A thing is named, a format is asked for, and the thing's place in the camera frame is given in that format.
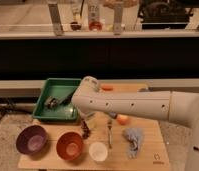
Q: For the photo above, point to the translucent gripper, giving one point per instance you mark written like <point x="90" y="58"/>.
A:
<point x="90" y="120"/>

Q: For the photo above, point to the dark purple grape bunch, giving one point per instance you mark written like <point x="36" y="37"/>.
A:
<point x="86" y="131"/>

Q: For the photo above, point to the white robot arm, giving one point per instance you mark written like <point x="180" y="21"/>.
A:
<point x="173" y="106"/>

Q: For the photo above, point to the green plastic tray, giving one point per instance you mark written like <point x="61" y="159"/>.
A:
<point x="58" y="88"/>

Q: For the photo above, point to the small dark toy in tray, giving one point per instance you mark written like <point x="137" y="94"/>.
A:
<point x="51" y="102"/>

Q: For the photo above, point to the dark green knife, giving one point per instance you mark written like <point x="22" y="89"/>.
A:
<point x="66" y="100"/>

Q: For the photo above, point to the wooden board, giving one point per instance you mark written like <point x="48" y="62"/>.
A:
<point x="151" y="157"/>

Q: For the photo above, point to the orange-brown bowl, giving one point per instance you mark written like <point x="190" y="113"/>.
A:
<point x="69" y="146"/>

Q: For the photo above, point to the orange carrot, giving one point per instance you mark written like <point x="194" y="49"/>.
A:
<point x="107" y="87"/>

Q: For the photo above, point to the white cup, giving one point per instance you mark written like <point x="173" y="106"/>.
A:
<point x="98" y="151"/>

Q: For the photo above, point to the orange fruit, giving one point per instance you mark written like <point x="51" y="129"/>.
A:
<point x="122" y="119"/>

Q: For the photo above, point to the blue-grey crumpled cloth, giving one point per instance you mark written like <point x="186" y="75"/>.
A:
<point x="135" y="138"/>

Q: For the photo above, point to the purple bowl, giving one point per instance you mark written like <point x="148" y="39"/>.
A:
<point x="31" y="140"/>

